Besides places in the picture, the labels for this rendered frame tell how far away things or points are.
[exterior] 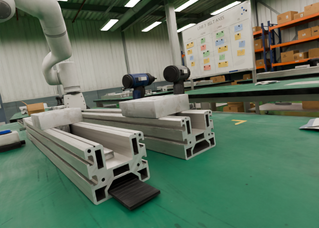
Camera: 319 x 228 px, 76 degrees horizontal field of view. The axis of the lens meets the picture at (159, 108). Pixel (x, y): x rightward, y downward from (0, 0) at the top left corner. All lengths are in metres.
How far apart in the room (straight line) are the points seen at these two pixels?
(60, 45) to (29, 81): 11.10
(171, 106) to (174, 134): 0.08
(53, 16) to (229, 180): 0.84
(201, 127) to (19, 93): 11.74
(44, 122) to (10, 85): 11.49
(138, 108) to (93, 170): 0.23
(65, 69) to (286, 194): 1.04
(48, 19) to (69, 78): 0.31
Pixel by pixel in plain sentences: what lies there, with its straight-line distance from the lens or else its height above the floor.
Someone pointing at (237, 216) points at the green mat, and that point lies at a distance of 0.27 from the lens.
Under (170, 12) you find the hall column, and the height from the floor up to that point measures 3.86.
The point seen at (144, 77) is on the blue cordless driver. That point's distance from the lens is 0.87.
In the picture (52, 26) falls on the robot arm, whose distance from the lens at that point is 0.97.
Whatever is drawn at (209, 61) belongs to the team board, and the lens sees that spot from 3.91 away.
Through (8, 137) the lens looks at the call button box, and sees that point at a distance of 0.93.
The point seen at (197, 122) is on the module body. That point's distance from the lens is 0.47.
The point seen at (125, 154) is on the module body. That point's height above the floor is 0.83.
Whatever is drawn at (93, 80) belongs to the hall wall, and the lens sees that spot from 12.55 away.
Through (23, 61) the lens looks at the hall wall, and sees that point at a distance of 12.22.
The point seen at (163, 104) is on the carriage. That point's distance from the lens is 0.46.
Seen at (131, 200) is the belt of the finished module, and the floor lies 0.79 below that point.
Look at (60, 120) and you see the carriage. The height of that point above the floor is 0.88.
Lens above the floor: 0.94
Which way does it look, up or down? 7 degrees down
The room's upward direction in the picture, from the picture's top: 8 degrees counter-clockwise
